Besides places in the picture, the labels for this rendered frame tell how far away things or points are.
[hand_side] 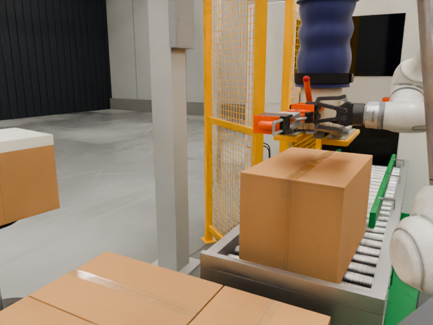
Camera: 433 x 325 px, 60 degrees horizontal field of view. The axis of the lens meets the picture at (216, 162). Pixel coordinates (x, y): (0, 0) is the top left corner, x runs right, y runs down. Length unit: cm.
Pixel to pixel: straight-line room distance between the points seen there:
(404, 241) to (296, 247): 77
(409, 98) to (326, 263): 63
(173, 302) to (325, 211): 62
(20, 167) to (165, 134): 84
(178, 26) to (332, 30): 104
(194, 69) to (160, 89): 995
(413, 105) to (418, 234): 64
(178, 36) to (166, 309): 152
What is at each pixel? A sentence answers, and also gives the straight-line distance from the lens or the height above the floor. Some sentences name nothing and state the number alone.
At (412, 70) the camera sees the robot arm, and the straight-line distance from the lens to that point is 137.
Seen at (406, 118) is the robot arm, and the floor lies 119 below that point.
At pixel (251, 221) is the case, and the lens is 152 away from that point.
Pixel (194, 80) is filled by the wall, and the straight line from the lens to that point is 1228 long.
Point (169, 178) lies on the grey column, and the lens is 242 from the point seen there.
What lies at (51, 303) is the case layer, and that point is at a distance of 152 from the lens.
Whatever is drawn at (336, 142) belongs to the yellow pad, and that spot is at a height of 108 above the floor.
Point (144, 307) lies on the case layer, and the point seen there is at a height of 54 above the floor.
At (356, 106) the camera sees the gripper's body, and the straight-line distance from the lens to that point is 133.
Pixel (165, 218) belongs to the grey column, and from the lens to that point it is 253.
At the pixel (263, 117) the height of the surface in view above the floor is 121.
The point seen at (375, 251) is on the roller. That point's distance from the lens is 188.
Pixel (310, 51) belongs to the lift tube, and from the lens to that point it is 156.
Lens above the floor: 133
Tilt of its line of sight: 13 degrees down
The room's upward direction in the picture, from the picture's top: straight up
